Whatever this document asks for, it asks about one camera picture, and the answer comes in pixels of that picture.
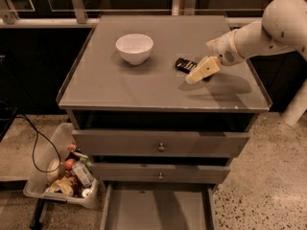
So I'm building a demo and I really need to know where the beige round item in bin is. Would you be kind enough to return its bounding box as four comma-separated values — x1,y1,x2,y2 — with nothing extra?
47,158,63,183

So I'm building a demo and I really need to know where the black cable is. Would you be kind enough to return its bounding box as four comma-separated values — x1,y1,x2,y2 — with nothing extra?
0,101,62,174

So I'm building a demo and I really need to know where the metal railing frame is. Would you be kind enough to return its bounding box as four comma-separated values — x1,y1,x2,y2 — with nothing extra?
0,0,272,28

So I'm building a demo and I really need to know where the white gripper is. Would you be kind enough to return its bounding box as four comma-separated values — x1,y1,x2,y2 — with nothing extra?
185,31,245,84

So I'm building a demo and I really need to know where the yellow chip bag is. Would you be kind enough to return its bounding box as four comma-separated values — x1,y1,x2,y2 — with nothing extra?
47,177,77,196

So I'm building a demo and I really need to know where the grey drawer cabinet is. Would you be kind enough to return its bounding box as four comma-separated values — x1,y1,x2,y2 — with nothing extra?
56,14,272,230

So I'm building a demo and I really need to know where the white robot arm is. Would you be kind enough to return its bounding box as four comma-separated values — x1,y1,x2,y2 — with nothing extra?
185,0,307,84

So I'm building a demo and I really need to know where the grey top drawer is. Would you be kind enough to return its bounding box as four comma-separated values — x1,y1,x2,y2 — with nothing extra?
72,129,249,157

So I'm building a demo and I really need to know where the black rxbar chocolate wrapper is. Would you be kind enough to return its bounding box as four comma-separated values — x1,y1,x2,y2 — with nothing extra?
175,57,197,75

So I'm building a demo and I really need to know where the red apple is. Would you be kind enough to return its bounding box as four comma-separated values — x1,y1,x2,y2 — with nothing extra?
64,159,76,171

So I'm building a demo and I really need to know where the grey open bottom drawer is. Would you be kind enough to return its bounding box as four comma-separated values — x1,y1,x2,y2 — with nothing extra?
100,182,218,230

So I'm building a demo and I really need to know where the clear plastic storage bin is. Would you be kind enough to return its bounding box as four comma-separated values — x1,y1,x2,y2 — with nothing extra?
23,123,98,209

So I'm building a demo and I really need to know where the white ceramic bowl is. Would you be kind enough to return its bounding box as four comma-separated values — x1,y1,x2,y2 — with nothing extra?
115,34,154,65

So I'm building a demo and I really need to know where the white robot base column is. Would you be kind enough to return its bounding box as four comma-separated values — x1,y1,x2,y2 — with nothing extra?
281,80,307,126

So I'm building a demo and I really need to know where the grey middle drawer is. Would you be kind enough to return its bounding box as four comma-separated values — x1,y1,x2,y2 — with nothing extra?
92,163,230,184

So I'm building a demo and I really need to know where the silver soda can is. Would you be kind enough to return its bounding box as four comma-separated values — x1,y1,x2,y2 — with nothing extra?
72,161,94,188

